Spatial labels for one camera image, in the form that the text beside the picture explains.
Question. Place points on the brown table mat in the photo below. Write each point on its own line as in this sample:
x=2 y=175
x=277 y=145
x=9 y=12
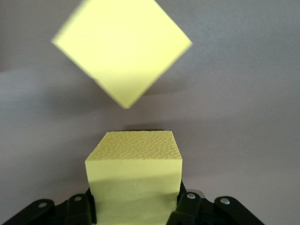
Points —
x=234 y=117

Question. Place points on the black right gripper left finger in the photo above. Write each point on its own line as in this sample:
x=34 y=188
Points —
x=75 y=208

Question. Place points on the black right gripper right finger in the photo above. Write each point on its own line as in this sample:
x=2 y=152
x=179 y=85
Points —
x=192 y=208

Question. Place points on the yellow foam cube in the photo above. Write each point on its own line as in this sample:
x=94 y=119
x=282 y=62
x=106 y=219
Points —
x=133 y=164
x=122 y=47

